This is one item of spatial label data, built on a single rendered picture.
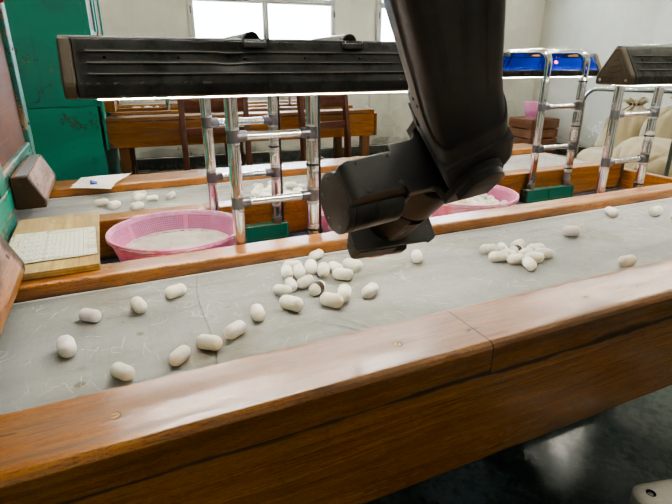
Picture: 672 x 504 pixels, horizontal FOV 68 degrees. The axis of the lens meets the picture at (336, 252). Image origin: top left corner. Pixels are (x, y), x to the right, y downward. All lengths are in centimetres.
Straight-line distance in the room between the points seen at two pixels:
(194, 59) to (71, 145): 276
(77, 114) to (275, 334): 286
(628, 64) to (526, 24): 634
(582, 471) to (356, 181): 138
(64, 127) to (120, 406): 296
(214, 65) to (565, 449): 145
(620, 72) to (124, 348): 101
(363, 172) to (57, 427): 37
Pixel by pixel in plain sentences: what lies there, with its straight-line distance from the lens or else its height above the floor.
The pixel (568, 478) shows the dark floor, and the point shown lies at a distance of 165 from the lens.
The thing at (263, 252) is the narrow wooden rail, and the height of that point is 76.
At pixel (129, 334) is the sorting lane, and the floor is 74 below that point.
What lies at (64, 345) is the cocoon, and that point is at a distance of 70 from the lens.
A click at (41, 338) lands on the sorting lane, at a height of 74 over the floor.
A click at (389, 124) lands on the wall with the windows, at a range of 646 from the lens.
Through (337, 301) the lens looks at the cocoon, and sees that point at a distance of 73.
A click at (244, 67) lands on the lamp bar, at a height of 108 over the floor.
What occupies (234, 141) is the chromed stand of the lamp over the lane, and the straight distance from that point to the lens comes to 90.
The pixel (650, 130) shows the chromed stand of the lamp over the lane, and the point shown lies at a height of 91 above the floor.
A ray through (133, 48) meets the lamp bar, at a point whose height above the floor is 110.
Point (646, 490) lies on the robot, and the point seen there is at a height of 47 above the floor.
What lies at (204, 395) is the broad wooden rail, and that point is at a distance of 54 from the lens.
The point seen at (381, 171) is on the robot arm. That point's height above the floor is 100.
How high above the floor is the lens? 108
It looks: 21 degrees down
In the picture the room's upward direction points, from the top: straight up
